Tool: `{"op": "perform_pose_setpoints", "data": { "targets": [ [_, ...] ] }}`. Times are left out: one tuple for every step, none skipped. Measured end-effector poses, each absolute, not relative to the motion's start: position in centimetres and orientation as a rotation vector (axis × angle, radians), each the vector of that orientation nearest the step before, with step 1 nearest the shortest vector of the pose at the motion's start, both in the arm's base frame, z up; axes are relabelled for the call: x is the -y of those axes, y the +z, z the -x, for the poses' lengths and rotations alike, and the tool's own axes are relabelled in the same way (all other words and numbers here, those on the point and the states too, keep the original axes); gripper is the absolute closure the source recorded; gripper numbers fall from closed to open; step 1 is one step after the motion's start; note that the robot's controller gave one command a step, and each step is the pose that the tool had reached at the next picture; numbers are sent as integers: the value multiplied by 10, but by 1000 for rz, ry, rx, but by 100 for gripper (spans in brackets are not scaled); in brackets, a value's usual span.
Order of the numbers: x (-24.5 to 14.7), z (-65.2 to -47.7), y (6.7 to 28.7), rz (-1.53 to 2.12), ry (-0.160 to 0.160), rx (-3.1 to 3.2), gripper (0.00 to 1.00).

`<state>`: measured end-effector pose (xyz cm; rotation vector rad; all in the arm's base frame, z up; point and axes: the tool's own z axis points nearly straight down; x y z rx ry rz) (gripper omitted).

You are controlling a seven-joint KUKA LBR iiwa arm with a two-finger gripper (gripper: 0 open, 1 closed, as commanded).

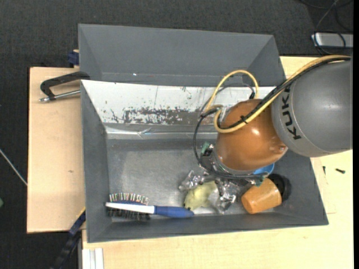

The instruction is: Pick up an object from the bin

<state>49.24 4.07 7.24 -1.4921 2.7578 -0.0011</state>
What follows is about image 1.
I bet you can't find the pale wood board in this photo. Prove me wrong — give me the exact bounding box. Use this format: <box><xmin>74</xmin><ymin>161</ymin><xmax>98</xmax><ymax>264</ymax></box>
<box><xmin>26</xmin><ymin>66</ymin><xmax>86</xmax><ymax>234</ymax></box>

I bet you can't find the blue plastic bowl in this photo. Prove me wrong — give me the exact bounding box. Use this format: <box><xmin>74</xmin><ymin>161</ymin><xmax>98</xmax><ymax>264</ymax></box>
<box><xmin>253</xmin><ymin>163</ymin><xmax>276</xmax><ymax>176</ymax></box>

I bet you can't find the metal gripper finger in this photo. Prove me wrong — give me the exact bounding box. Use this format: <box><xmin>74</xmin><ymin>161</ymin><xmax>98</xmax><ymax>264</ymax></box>
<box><xmin>219</xmin><ymin>193</ymin><xmax>237</xmax><ymax>207</ymax></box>
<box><xmin>215</xmin><ymin>179</ymin><xmax>234</xmax><ymax>196</ymax></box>

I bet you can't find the orange plastic cup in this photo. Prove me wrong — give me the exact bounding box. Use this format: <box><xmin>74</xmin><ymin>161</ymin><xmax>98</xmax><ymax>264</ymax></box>
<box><xmin>241</xmin><ymin>177</ymin><xmax>283</xmax><ymax>215</ymax></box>

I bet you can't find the blue and white brush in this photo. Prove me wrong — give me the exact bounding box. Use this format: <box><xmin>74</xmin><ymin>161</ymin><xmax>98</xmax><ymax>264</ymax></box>
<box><xmin>105</xmin><ymin>192</ymin><xmax>195</xmax><ymax>221</ymax></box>

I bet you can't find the grey metal bin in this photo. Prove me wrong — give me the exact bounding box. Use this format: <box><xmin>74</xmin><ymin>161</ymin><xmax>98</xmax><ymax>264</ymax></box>
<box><xmin>77</xmin><ymin>23</ymin><xmax>329</xmax><ymax>243</ymax></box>

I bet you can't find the yellow-green soft toy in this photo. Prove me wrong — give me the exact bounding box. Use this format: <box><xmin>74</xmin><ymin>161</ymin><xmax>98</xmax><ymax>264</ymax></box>
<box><xmin>183</xmin><ymin>180</ymin><xmax>219</xmax><ymax>211</ymax></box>

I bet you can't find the black round object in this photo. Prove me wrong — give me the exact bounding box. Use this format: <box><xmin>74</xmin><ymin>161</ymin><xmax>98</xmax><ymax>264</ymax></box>
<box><xmin>268</xmin><ymin>173</ymin><xmax>292</xmax><ymax>202</ymax></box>

